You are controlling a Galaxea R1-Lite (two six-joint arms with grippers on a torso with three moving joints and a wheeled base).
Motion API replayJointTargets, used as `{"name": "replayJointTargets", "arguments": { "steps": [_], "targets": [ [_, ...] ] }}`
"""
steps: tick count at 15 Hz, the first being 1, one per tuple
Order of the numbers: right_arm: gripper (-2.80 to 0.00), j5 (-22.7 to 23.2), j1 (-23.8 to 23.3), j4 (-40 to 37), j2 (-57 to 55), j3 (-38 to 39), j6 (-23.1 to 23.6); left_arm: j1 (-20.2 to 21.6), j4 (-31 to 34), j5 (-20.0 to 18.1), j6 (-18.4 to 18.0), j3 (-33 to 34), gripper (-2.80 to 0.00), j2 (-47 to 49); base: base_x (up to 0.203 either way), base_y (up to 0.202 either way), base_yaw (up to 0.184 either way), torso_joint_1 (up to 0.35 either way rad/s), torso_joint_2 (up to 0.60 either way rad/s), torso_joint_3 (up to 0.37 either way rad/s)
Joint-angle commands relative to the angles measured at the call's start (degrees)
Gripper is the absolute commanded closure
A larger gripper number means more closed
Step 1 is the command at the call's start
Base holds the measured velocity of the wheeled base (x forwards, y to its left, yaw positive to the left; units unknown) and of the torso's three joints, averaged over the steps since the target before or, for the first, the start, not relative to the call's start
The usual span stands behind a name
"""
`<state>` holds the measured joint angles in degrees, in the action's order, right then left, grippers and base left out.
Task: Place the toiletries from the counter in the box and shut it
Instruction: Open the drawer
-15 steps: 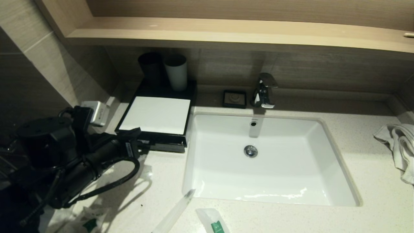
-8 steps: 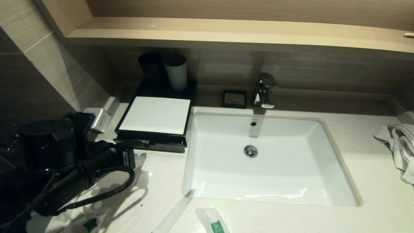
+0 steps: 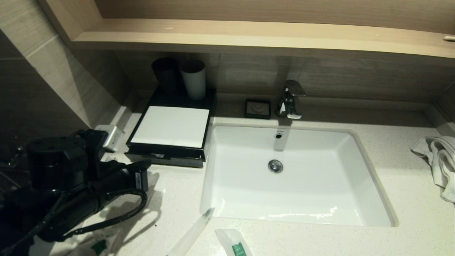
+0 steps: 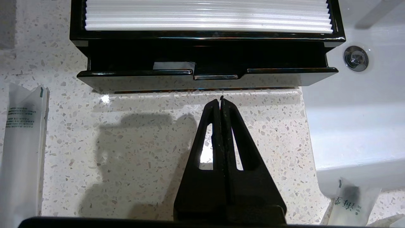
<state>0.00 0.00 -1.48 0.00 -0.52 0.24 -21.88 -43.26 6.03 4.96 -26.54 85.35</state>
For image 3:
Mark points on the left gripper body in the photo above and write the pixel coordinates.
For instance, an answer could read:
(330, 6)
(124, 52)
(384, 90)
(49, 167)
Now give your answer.
(137, 181)

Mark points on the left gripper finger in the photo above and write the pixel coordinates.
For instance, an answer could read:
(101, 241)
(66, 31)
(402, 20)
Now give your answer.
(137, 164)
(145, 168)

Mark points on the black amenity box with drawer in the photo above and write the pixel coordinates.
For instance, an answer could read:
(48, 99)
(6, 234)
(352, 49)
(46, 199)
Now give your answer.
(167, 155)

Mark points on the white sachet with green print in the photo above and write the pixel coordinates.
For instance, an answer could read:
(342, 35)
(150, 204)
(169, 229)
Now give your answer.
(101, 246)

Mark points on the black tapered cup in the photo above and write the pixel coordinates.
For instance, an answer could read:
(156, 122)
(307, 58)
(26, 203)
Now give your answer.
(165, 76)

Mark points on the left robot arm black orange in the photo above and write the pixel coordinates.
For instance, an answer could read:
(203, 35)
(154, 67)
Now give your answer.
(53, 167)

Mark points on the white card sheet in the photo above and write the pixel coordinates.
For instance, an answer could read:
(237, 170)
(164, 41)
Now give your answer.
(170, 126)

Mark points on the grey cup with dark rim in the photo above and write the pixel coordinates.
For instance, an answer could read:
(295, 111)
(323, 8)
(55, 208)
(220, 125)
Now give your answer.
(194, 85)

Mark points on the white packet with green label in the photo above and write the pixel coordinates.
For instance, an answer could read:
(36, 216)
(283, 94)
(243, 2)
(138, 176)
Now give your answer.
(233, 241)

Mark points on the black square soap dish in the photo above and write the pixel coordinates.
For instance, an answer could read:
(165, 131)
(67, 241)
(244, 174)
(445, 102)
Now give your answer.
(246, 111)

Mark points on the round grey soap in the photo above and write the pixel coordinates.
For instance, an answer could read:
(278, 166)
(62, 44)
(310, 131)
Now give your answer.
(257, 107)

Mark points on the chrome drain stopper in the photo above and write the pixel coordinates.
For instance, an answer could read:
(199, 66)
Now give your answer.
(275, 166)

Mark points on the white ceramic sink basin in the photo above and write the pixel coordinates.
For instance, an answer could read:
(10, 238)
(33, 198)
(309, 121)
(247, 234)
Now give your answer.
(302, 192)

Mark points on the chrome faucet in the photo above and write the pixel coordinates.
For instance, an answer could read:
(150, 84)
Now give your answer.
(289, 96)

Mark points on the light wooden shelf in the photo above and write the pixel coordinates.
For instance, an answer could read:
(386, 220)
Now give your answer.
(249, 35)

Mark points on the white crumpled towel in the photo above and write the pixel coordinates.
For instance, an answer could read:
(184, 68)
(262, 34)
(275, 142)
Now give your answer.
(440, 160)

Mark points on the small white item on shelf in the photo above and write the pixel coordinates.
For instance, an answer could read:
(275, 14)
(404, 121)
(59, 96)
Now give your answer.
(448, 38)

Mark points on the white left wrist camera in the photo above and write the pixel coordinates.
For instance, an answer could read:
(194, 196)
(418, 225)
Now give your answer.
(108, 138)

